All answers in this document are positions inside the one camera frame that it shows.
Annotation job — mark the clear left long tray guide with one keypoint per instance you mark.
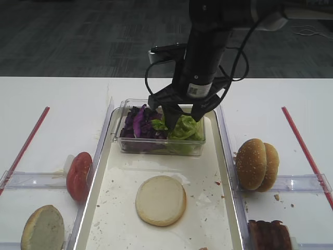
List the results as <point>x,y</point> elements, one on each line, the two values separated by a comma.
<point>73,238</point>

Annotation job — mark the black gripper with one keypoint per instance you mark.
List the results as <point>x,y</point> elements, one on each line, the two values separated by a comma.
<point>204,98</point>

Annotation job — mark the front sesame bun top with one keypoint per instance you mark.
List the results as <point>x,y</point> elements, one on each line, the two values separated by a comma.
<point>251,164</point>

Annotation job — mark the white left pusher block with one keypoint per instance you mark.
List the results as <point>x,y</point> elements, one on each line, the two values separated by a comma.
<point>68,163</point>

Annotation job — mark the red strip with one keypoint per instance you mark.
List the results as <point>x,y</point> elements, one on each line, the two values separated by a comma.
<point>24,148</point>
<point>308,155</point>

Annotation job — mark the clear plastic salad container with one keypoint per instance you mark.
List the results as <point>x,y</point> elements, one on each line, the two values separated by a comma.
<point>144,146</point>

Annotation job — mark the left bun half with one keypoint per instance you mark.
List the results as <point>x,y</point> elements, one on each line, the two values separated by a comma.
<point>44,229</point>

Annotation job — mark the stack of meat patties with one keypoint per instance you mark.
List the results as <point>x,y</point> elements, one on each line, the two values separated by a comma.
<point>269,235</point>

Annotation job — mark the metal tray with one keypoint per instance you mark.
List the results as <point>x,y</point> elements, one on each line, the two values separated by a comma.
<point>112,222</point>

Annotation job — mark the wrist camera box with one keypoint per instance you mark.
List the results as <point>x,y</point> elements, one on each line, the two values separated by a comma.
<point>162,54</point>

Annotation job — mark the right red strip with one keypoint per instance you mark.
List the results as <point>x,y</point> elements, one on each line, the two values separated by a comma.
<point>308,155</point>

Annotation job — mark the clear right upper divider rail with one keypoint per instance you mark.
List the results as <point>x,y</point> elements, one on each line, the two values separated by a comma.
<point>308,183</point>

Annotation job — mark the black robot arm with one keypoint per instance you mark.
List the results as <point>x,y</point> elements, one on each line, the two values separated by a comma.
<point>212,23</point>

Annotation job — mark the tomato slices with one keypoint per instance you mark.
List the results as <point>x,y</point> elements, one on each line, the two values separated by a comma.
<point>76,180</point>

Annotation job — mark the clear right long tray guide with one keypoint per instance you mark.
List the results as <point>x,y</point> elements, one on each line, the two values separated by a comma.
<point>239,223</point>

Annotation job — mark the left red strip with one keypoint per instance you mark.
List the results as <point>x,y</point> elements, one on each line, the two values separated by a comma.
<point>24,148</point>

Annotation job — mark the rear sesame bun top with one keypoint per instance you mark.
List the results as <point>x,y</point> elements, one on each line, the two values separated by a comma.
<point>272,160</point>

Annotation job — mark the sesame bun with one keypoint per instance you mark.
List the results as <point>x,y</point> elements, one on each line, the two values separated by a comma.
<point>251,164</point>
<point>272,160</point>

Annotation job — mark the green lettuce in container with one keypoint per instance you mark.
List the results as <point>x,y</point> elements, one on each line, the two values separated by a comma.
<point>186,129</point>

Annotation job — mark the clear left upper divider rail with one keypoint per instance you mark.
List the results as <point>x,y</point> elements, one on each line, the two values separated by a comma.
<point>33,180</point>

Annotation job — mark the bun bottom on tray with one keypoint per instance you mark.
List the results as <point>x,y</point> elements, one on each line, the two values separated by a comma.
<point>160,201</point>

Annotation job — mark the clear long tray guide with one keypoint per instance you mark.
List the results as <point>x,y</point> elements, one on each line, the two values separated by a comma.
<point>73,238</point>
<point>239,223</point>

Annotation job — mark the clear divider rail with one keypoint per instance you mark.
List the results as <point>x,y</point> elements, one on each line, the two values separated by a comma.
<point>308,183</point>
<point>33,180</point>

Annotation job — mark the purple cabbage leaves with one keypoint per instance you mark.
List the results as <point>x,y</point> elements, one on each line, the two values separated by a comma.
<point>144,123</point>

